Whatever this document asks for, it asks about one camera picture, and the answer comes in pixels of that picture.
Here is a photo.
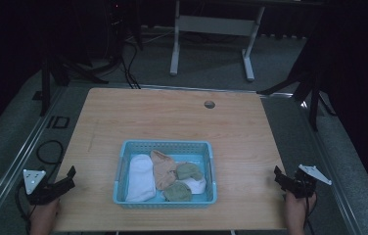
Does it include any black stand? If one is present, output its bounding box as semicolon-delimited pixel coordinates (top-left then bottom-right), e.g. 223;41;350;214
256;28;338;132
31;48;110;118

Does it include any person's right hand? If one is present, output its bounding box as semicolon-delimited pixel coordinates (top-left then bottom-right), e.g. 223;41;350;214
284;190;318;235

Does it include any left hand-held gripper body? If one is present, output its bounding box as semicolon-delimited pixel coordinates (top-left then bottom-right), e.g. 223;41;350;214
22;168;76;207

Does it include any black cable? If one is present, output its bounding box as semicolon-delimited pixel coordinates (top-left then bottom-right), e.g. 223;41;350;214
15;182;33;235
35;139;65;184
119;38;142;90

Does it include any small white sock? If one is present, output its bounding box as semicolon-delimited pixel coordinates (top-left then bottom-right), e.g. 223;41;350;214
181;176;207;195

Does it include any green sock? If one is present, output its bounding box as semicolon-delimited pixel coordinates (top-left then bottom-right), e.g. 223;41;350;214
162;181;193;203
175;162;205;181

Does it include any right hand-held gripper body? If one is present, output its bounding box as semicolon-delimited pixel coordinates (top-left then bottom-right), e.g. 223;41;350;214
278;164;333;200

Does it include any white desk frame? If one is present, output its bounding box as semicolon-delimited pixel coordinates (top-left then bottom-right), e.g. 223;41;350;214
169;0;266;82

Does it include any light blue plastic basket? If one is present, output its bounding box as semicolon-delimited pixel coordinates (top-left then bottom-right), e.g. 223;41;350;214
113;139;218;210

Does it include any person's left hand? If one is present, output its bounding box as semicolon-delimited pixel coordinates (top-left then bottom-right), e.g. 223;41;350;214
28;197;61;235

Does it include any beige sock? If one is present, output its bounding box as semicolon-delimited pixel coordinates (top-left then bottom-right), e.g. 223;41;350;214
149;149;180;192

